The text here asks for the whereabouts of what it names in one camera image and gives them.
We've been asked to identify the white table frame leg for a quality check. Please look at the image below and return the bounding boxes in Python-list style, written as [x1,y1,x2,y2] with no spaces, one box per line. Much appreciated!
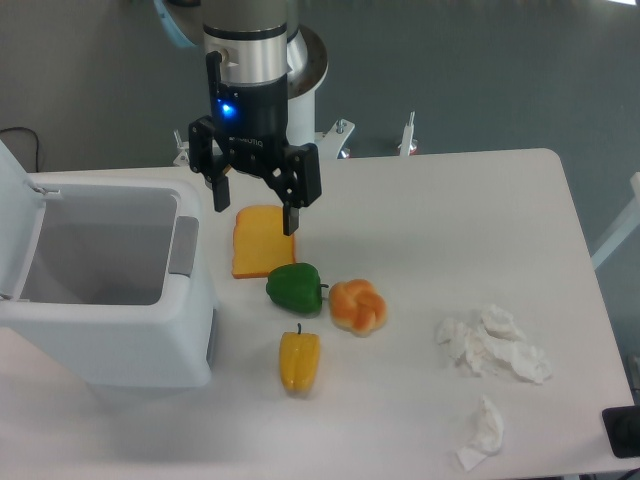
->
[591,172,639,270]

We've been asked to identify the black device at edge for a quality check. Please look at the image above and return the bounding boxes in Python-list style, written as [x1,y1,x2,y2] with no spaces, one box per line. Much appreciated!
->
[602,405,639,458]

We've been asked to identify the white trash can lid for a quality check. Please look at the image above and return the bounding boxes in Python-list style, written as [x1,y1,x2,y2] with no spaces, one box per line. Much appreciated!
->
[1,143,60,301]

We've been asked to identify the large crumpled white tissue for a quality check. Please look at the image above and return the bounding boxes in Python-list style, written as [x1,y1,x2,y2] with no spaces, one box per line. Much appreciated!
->
[435,304,553,385]

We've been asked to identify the white post red foot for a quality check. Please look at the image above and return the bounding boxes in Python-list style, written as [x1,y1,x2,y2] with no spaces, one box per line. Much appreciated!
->
[398,111,418,156]

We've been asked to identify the yellow bell pepper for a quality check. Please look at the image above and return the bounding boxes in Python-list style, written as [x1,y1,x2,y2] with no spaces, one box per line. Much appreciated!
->
[279,323,321,395]

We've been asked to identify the white trash can body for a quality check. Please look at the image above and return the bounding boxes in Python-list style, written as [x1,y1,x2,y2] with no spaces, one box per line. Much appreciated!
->
[1,176,218,388]

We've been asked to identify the white bracket with bolt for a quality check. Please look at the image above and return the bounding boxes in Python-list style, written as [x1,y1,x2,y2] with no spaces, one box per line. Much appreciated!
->
[315,118,355,160]

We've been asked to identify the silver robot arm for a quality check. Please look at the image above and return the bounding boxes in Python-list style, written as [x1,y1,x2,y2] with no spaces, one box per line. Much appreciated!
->
[155,1,328,235]

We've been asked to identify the orange toast slice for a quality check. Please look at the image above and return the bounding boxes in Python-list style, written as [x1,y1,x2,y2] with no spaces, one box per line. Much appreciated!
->
[231,205,296,279]

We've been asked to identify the small crumpled white tissue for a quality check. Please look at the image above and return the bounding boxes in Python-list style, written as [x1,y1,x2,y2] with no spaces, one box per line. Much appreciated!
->
[455,395,505,472]

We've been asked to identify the green bell pepper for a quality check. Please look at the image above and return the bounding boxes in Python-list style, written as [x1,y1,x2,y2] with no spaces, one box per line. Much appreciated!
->
[266,263,323,316]

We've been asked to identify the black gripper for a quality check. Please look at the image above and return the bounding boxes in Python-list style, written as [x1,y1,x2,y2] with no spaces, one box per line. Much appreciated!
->
[188,49,321,236]

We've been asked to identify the braided bread roll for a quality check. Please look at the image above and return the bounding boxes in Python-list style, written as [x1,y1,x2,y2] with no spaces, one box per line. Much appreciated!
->
[329,279,388,337]

